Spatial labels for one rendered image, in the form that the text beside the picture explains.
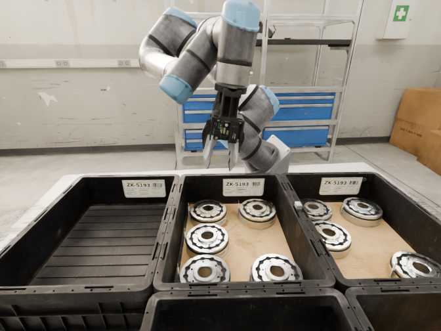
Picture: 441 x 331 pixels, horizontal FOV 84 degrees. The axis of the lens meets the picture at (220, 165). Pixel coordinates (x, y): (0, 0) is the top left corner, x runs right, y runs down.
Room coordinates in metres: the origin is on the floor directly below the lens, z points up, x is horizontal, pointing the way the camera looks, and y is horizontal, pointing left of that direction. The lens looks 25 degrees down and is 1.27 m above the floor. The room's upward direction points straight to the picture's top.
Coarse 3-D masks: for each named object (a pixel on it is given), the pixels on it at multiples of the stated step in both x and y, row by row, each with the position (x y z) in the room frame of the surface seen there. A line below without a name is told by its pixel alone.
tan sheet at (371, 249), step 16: (336, 208) 0.62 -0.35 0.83; (352, 224) 0.55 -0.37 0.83; (384, 224) 0.55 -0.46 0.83; (352, 240) 0.49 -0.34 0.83; (368, 240) 0.49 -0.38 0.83; (384, 240) 0.49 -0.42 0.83; (400, 240) 0.49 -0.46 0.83; (352, 256) 0.43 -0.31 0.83; (368, 256) 0.43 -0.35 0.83; (384, 256) 0.43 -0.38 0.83; (352, 272) 0.39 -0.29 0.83; (368, 272) 0.39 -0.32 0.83; (384, 272) 0.39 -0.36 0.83
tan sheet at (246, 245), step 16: (224, 224) 0.55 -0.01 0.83; (240, 224) 0.55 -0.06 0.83; (240, 240) 0.49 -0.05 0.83; (256, 240) 0.49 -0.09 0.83; (272, 240) 0.49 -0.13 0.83; (224, 256) 0.43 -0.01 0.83; (240, 256) 0.43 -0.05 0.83; (256, 256) 0.43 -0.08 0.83; (288, 256) 0.43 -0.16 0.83; (240, 272) 0.39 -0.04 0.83
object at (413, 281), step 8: (288, 176) 0.66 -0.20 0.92; (376, 176) 0.65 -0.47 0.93; (288, 184) 0.61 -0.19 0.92; (392, 184) 0.60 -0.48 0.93; (400, 192) 0.55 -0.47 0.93; (296, 200) 0.52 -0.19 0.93; (408, 200) 0.52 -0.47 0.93; (416, 208) 0.49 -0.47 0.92; (424, 208) 0.48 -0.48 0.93; (304, 216) 0.45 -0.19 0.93; (432, 216) 0.45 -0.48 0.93; (312, 224) 0.43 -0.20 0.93; (440, 224) 0.43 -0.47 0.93; (312, 232) 0.40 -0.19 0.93; (320, 240) 0.38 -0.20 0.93; (320, 248) 0.35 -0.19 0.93; (328, 264) 0.32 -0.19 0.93; (336, 264) 0.32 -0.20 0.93; (336, 272) 0.30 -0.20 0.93; (336, 280) 0.29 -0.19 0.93; (344, 280) 0.28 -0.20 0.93; (352, 280) 0.28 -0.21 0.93; (360, 280) 0.28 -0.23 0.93; (368, 280) 0.28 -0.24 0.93; (376, 280) 0.28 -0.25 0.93; (384, 280) 0.28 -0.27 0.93; (392, 280) 0.28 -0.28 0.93; (400, 280) 0.28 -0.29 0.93; (408, 280) 0.28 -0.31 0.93; (416, 280) 0.28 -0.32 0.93; (424, 280) 0.28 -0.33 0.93; (432, 280) 0.28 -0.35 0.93; (440, 280) 0.28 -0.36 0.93; (336, 288) 0.28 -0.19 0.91; (344, 288) 0.27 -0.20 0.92
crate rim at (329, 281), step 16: (192, 176) 0.65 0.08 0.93; (208, 176) 0.65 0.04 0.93; (224, 176) 0.65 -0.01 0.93; (240, 176) 0.65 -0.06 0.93; (256, 176) 0.65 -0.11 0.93; (272, 176) 0.66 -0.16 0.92; (176, 192) 0.55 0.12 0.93; (288, 192) 0.55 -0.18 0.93; (176, 208) 0.48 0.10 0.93; (304, 224) 0.43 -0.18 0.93; (160, 256) 0.33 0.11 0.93; (320, 256) 0.33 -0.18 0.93; (160, 272) 0.30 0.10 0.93; (160, 288) 0.27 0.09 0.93; (176, 288) 0.27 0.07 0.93; (192, 288) 0.27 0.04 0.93; (208, 288) 0.27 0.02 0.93; (224, 288) 0.27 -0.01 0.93; (240, 288) 0.27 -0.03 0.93; (256, 288) 0.27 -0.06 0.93; (272, 288) 0.27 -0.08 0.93
